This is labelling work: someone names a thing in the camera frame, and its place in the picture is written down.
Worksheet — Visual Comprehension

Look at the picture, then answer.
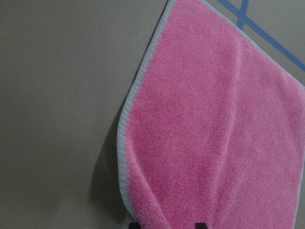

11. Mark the pink towel with grey back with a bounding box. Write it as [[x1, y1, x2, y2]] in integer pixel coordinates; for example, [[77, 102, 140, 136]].
[[117, 0, 305, 229]]

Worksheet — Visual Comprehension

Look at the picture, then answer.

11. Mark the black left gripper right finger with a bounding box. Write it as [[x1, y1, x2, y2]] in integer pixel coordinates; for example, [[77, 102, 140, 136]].
[[195, 222, 207, 229]]

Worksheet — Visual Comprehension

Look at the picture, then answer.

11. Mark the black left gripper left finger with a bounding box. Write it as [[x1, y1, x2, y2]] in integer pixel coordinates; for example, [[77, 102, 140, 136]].
[[128, 222, 141, 229]]

